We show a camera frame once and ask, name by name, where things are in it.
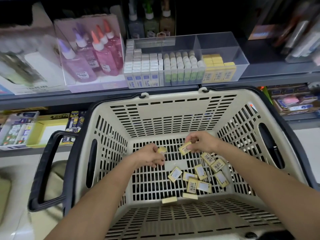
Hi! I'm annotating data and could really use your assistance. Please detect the person's right hand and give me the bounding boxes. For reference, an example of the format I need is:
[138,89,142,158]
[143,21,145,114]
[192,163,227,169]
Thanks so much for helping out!
[185,131,224,155]

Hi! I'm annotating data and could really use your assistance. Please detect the person's left hand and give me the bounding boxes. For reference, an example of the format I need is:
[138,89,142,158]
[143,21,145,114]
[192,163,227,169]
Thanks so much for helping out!
[131,143,167,169]

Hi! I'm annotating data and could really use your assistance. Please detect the pile of erasers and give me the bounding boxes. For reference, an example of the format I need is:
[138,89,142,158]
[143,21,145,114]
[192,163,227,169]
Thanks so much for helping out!
[161,151,231,204]

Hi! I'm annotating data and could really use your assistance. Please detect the beige shopping basket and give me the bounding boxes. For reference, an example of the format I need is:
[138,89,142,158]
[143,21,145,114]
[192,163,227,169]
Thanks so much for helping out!
[27,86,318,240]

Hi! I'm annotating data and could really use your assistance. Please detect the yellow erasers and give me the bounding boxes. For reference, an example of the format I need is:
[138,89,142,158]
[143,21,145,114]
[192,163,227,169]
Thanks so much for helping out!
[201,53,237,83]

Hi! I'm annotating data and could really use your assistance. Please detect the row of white green erasers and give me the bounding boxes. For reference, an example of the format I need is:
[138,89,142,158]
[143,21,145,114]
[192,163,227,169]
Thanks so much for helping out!
[163,50,206,87]

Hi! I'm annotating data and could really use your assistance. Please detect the grey store shelves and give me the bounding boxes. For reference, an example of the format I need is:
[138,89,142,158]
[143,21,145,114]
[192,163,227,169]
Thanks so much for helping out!
[0,0,320,155]

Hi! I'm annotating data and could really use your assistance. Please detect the rows of white erasers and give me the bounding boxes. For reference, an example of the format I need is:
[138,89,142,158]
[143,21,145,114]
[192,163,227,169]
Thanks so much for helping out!
[123,39,164,89]

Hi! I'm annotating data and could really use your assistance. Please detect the person's left forearm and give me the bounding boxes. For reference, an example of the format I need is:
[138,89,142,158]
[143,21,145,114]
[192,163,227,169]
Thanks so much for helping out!
[45,160,146,240]

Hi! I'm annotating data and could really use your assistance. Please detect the person's right forearm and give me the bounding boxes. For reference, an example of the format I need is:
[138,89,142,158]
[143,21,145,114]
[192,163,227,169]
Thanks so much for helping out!
[212,145,320,240]

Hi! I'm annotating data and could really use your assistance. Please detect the pink glue display box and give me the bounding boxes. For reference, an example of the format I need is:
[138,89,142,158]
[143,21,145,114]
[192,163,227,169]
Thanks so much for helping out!
[54,15,128,93]

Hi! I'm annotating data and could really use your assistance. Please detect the yellow empty display box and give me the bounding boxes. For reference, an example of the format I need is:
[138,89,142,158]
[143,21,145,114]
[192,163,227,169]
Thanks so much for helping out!
[25,115,71,149]

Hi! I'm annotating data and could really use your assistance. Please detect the white eraser display box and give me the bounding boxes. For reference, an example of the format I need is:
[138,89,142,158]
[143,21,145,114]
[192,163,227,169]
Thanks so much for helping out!
[0,111,40,150]

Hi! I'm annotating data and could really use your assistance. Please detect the white glue display box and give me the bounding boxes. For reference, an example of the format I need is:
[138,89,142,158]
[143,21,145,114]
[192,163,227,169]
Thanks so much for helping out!
[0,2,66,95]

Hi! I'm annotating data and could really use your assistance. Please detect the yellow plastic basket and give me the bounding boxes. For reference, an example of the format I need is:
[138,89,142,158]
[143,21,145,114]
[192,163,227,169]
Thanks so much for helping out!
[0,175,12,225]

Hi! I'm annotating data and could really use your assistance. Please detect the dark blue yellow packets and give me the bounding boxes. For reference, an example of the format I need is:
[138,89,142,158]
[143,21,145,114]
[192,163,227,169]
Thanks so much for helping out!
[62,111,87,145]

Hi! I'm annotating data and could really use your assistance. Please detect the clear plastic divider tray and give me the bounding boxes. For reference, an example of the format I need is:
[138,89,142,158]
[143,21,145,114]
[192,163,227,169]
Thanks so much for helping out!
[125,31,250,89]

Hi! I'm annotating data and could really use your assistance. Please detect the pink glue bottle orange cap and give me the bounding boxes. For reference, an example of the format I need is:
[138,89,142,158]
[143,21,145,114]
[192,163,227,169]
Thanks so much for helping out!
[90,30,118,76]
[102,18,125,58]
[96,25,123,65]

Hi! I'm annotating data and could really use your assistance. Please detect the pink glue bottle purple cap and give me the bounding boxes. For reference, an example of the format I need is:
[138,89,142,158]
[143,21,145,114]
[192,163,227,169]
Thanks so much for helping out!
[73,25,102,70]
[56,38,98,83]

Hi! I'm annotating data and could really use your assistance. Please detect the translucent glue bottle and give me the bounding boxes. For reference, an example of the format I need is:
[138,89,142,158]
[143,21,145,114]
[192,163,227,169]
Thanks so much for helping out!
[160,0,177,37]
[127,0,146,39]
[144,0,161,38]

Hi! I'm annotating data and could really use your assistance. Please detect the row of clear glue bottles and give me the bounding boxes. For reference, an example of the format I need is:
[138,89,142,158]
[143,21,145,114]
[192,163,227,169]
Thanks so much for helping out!
[0,42,43,85]

